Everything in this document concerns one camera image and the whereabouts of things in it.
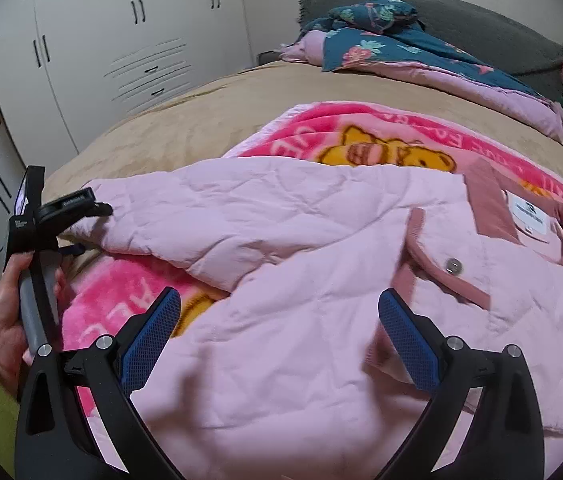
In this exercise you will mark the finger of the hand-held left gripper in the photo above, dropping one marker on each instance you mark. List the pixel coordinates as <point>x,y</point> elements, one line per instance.
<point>74,250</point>
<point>79,205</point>

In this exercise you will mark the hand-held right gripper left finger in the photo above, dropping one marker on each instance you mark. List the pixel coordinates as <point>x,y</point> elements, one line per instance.
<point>154,332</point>

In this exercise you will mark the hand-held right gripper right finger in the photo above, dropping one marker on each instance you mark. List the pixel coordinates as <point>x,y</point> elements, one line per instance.
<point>406,335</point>

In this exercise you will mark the pink quilted jacket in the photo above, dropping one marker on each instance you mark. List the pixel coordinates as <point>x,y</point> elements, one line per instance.
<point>286,240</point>

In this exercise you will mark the person's left hand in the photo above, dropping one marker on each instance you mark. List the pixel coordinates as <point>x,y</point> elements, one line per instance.
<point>4,320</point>

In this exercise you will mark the bed with beige cover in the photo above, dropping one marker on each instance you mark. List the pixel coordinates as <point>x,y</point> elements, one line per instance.
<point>186,110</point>

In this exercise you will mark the white wardrobe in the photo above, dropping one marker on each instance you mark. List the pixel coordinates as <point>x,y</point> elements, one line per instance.
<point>86,60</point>

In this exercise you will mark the pink bear printed blanket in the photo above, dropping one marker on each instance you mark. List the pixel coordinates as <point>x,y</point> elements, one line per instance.
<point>311,125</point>

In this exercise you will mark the teal floral pink quilt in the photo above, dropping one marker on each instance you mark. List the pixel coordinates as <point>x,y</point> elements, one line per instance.
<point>411,55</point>

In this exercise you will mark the grey headboard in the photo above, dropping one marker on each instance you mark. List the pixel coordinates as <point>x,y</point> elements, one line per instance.
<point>486,25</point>

